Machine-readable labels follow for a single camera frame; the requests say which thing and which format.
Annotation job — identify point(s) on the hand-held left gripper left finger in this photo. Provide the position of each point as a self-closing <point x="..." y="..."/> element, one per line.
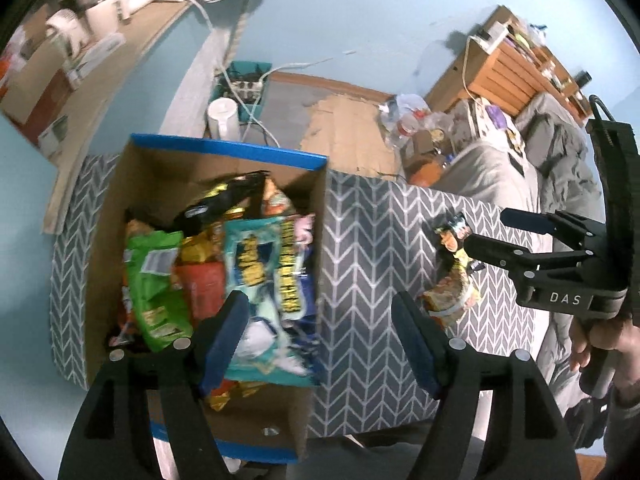
<point x="222" y="345"/>

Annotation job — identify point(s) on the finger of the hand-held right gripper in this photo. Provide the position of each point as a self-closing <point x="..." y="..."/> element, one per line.
<point x="495" y="252"/>
<point x="520" y="220"/>

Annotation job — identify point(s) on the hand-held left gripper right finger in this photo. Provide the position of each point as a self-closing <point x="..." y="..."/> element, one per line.
<point x="420" y="350"/>

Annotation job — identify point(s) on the black yellow snack bag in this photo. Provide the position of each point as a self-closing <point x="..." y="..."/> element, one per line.
<point x="450" y="280"/>

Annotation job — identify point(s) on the red snack bag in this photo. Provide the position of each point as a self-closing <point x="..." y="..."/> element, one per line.
<point x="200" y="285"/>

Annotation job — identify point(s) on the light blue snack bag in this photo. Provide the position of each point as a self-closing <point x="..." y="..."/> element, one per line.
<point x="265" y="270"/>

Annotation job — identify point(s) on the green snack bag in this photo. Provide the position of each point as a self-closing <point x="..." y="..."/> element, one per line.
<point x="155" y="290"/>

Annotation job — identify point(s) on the black gold snack bag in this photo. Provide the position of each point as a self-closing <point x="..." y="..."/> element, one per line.
<point x="215" y="207"/>

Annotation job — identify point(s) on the pink snack bag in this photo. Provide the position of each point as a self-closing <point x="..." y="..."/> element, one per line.
<point x="306" y="227"/>

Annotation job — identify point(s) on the small orange snack bag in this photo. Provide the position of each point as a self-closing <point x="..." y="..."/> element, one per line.
<point x="277" y="200"/>

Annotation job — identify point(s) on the blue-edged cardboard box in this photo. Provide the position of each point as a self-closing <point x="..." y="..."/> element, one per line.
<point x="145" y="175"/>

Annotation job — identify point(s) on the person's right forearm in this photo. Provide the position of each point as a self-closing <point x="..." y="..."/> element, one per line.
<point x="622" y="425"/>

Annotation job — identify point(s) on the person's right hand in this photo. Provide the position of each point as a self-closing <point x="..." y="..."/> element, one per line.
<point x="602" y="335"/>

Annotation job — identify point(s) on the grey blanket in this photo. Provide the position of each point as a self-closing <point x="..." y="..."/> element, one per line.
<point x="500" y="175"/>

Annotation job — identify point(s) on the long yellow snack pack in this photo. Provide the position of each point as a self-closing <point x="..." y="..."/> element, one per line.
<point x="230" y="395"/>

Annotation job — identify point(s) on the grey chevron cloth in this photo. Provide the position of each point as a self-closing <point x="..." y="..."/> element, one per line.
<point x="370" y="260"/>

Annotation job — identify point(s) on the orange cartoon snack bag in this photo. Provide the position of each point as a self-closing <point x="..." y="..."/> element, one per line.
<point x="122" y="312"/>

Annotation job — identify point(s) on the orange bottle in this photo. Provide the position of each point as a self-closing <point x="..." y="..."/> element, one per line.
<point x="425" y="172"/>

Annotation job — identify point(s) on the wooden slatted shelf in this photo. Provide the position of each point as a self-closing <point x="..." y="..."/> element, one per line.
<point x="505" y="75"/>

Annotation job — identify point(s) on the clear plastic bag pile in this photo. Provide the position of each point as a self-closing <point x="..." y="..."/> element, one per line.
<point x="410" y="110"/>

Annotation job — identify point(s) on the white power adapter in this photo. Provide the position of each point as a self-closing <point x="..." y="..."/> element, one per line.
<point x="487" y="37"/>

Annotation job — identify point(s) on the flat cardboard sheet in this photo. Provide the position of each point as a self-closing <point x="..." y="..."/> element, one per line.
<point x="345" y="130"/>

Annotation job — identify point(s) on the white plastic jug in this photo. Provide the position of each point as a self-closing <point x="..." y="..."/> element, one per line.
<point x="222" y="117"/>

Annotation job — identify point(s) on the teal plastic crate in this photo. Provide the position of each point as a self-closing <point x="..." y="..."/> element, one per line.
<point x="220" y="91"/>

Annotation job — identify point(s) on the white power strip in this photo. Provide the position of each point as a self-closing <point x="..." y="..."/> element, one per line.
<point x="247" y="87"/>

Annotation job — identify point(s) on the grey fabric panel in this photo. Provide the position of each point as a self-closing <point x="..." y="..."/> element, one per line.
<point x="195" y="80"/>

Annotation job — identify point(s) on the small white box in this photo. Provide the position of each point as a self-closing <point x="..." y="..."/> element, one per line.
<point x="52" y="135"/>

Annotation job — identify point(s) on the wooden shelf board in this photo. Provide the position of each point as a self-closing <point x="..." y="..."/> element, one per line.
<point x="115" y="70"/>

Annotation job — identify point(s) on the flat white box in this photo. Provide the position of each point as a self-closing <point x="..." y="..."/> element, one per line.
<point x="95" y="55"/>

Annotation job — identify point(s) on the brown cardboard box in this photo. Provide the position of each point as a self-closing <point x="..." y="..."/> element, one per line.
<point x="35" y="77"/>

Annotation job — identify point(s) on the white cup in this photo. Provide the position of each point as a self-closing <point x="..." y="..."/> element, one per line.
<point x="102" y="17"/>

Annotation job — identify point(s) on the orange lidded container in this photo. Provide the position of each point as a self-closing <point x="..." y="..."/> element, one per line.
<point x="4" y="67"/>

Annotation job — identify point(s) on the white round appliance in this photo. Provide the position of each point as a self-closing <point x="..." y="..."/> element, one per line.
<point x="65" y="27"/>

